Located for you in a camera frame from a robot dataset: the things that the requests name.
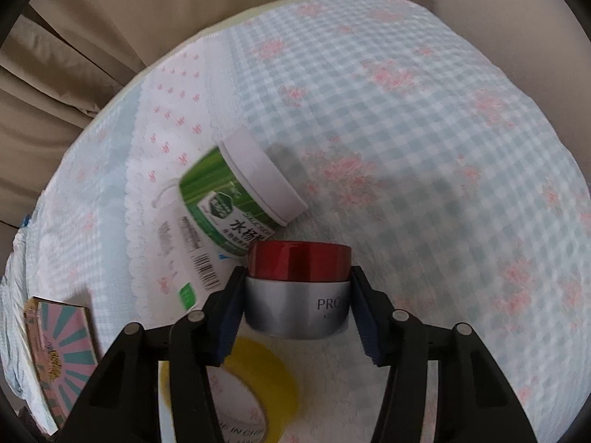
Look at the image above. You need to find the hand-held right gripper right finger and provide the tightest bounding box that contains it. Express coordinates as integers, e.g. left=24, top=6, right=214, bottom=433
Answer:
left=350, top=264, right=539, bottom=443

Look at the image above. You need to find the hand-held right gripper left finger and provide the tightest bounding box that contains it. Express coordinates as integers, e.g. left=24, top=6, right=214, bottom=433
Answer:
left=60, top=265, right=249, bottom=443

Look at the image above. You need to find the silver jar with red lid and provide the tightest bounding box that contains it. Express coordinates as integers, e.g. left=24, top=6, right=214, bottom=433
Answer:
left=244, top=241, right=354, bottom=340

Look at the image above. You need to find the yellow tape roll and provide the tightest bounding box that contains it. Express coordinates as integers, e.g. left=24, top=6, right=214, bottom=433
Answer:
left=159, top=336, right=301, bottom=443

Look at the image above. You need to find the white dropper bottle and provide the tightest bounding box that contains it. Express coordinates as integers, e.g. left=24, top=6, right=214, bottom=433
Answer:
left=152, top=178, right=228, bottom=312

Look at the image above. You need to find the green jar with white lid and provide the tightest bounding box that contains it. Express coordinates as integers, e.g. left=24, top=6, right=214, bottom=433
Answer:
left=179, top=128, right=309, bottom=257

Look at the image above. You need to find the printed cardboard box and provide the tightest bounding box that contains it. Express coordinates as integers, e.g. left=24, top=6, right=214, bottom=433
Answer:
left=23, top=296, right=100, bottom=435

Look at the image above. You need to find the checked floral bed sheet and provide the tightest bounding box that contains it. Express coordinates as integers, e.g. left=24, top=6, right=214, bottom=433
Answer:
left=0, top=0, right=591, bottom=443

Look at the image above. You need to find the crumpled light blue blanket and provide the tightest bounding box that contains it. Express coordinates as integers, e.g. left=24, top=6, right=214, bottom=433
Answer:
left=0, top=228, right=51, bottom=409

